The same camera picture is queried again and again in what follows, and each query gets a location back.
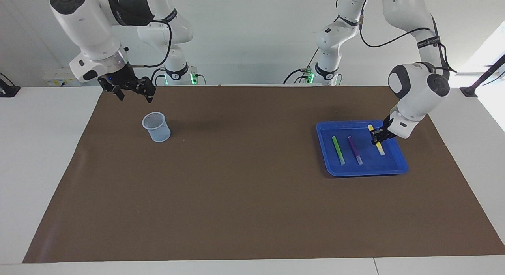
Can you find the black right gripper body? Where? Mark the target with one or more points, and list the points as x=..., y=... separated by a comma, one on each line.
x=120, y=77

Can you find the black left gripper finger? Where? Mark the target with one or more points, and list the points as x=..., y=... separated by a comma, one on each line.
x=375, y=137
x=385, y=135

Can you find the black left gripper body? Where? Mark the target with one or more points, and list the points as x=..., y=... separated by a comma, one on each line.
x=388, y=125

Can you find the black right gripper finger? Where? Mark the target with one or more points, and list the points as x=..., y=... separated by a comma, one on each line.
x=114, y=91
x=146, y=87

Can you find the yellow pen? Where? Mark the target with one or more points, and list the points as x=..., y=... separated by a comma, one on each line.
x=380, y=150

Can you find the purple pen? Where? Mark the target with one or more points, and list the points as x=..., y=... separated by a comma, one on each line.
x=354, y=149

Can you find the green pen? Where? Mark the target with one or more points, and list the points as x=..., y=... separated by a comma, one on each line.
x=338, y=149

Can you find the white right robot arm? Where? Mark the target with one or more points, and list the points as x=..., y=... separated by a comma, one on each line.
x=86, y=26

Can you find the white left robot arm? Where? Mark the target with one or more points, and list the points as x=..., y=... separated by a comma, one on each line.
x=418, y=89

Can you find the blue plastic tray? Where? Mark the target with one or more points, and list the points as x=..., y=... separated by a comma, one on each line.
x=390, y=164

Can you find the clear plastic cup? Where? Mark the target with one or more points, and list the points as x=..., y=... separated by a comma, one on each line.
x=159, y=135

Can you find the white power strip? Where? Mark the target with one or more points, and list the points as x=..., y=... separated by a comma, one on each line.
x=55, y=78

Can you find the black stand with pole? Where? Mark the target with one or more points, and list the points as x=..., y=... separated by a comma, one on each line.
x=471, y=90

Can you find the black table clamp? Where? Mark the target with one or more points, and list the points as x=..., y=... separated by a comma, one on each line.
x=8, y=89

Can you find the bright window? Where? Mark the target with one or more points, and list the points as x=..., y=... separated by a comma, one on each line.
x=495, y=50

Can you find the brown table mat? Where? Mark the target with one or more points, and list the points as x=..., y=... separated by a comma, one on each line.
x=236, y=196

